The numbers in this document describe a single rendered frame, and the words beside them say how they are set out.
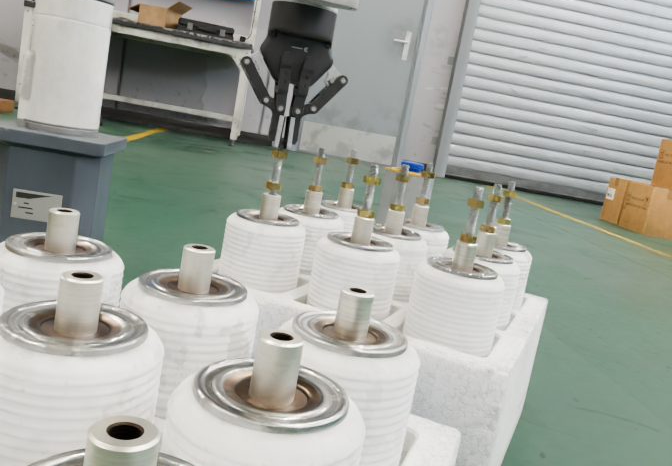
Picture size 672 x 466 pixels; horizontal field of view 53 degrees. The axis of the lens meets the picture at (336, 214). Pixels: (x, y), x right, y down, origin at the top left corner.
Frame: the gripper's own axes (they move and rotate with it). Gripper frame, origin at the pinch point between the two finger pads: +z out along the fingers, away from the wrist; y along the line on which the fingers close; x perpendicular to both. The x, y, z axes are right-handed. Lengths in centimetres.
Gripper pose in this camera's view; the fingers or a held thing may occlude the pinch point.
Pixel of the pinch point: (283, 131)
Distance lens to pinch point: 79.6
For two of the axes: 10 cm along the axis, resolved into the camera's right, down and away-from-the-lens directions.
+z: -1.8, 9.7, 1.5
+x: 2.2, 1.9, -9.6
